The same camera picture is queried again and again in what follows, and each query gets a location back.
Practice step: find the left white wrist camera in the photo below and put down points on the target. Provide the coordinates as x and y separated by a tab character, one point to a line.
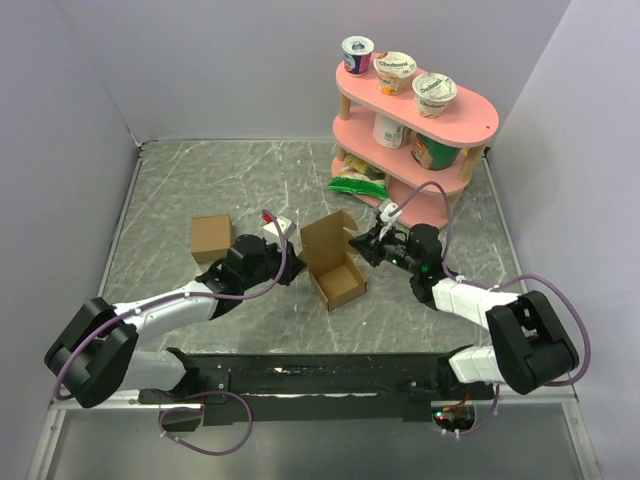
277	228

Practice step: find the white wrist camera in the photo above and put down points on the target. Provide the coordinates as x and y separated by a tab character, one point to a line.
387	215
277	228

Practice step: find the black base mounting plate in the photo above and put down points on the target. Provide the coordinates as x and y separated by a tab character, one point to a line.
298	387

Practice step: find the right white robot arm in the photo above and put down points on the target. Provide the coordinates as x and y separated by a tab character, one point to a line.
529	346

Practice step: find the small folded cardboard box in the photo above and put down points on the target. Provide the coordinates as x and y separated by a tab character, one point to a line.
211	237

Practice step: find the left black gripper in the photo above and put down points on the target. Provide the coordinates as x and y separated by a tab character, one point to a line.
293	265

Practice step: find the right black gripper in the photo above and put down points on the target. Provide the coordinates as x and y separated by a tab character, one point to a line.
370	245

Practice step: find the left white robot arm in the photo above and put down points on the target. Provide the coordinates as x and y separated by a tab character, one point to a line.
97	353

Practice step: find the Chobani white yogurt cup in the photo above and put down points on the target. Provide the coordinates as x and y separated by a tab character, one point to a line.
432	93

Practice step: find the pink three-tier shelf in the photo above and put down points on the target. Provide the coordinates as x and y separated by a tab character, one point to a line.
467	125

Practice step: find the Chobani peach yogurt cup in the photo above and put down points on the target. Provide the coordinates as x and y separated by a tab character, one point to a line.
394	72

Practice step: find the green can middle shelf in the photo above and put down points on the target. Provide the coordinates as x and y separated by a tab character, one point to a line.
433	155

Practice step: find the white container middle shelf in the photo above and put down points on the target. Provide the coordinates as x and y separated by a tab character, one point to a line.
388	133

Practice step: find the green snack bag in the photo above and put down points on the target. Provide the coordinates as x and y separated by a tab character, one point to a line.
357	176

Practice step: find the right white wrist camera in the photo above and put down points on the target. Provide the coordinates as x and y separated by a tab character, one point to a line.
387	215

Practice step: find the white blue yogurt cup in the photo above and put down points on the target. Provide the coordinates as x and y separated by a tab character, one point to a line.
357	51

